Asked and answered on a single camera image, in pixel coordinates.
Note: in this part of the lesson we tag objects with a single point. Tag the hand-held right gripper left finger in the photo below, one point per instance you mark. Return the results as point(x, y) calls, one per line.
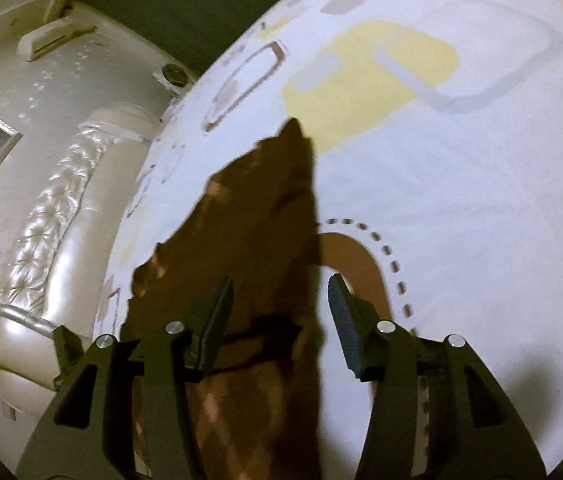
point(214, 320)

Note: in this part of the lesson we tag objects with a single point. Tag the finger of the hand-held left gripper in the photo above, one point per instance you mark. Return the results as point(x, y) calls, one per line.
point(67, 347)

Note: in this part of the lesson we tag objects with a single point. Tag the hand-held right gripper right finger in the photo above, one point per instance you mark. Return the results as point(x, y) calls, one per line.
point(346, 320)

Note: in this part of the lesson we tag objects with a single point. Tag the brown plaid sweater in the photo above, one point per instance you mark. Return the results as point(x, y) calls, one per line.
point(261, 220)

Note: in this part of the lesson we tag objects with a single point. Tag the cream tufted leather headboard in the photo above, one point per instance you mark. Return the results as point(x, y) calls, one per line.
point(61, 210)

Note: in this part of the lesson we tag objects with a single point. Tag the white patterned bed sheet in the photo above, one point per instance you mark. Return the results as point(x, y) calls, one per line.
point(461, 210)

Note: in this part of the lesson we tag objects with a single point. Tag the green curtain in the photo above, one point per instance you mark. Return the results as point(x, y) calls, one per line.
point(186, 10)

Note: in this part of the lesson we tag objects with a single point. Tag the white wall air conditioner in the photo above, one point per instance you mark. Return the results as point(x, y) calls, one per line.
point(56, 36)

